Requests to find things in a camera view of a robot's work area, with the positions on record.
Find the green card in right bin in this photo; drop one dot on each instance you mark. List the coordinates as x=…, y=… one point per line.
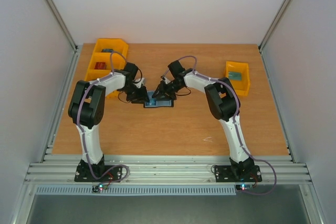
x=233, y=75

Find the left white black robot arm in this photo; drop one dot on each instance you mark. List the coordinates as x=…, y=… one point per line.
x=87, y=108

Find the black card holder wallet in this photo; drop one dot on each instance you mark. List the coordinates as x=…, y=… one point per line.
x=161, y=104

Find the left aluminium corner post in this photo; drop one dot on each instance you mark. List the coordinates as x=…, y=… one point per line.
x=55, y=12

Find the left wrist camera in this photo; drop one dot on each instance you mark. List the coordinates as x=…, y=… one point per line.
x=139, y=82

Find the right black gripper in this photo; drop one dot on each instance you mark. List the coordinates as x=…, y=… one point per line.
x=165, y=92

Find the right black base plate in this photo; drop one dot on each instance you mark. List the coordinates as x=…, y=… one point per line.
x=223, y=174

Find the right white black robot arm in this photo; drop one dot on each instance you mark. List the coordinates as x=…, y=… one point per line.
x=224, y=106

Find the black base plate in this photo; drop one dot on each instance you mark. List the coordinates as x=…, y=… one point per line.
x=223, y=174
x=113, y=174

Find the left small circuit board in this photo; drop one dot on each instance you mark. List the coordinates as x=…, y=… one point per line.
x=100, y=187

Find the red card in bin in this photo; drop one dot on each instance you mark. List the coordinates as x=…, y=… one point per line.
x=100, y=66

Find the yellow bin far left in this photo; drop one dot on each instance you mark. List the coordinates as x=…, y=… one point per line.
x=115, y=44

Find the yellow bin right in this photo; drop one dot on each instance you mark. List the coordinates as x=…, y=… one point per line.
x=241, y=87

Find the right small circuit board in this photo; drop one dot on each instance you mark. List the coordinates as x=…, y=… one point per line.
x=245, y=187

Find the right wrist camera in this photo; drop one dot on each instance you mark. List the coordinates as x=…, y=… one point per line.
x=164, y=78

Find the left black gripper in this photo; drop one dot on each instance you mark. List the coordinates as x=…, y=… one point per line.
x=142, y=98

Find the yellow bin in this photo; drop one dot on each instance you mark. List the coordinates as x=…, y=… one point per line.
x=115, y=44
x=93, y=74
x=241, y=87
x=105, y=60

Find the yellow bin middle left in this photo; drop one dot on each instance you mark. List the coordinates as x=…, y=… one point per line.
x=105, y=60

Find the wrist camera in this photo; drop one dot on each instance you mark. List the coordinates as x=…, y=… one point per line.
x=164, y=78
x=139, y=82

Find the aluminium corner post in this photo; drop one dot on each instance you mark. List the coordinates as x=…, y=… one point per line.
x=55, y=12
x=275, y=22

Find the yellow bin near left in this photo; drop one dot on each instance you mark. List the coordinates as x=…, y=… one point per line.
x=93, y=74

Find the grey slotted cable duct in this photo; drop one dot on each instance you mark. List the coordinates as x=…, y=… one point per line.
x=138, y=190

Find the aluminium rail frame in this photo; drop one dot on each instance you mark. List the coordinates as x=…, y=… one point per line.
x=161, y=169

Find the small circuit board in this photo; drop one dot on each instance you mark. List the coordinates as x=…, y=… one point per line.
x=100, y=187
x=245, y=187

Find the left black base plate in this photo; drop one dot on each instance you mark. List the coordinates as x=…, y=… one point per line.
x=113, y=174

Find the right aluminium corner post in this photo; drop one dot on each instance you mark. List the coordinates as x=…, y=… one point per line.
x=275, y=22

